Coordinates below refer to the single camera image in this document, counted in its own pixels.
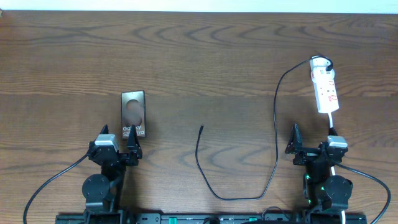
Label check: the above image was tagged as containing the black USB charging cable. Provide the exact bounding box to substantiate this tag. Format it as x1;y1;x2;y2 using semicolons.
195;56;334;201

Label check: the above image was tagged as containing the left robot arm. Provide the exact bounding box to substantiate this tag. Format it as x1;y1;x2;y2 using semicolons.
82;125;142;223

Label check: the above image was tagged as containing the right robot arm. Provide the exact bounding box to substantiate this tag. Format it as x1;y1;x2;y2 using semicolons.
285;124;353;223

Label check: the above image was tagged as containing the white USB charger plug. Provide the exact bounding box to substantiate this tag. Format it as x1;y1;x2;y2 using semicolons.
310;55;333;72

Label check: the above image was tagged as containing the white power strip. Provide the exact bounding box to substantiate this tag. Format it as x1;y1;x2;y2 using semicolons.
311;67;339;114

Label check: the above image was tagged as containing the white power strip cord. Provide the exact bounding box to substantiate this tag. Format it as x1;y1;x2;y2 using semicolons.
327;112;346;224

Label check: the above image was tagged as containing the black left camera cable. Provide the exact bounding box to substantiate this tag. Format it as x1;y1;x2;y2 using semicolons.
22;154;90;224

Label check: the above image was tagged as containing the black camera cable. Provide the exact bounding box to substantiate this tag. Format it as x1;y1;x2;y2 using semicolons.
22;154;90;224
335;163;392;224

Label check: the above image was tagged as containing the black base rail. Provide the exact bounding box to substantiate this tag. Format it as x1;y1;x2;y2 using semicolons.
55;212;368;224

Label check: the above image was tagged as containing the black right camera cable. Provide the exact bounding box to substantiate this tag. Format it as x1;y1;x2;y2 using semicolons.
335;163;392;224

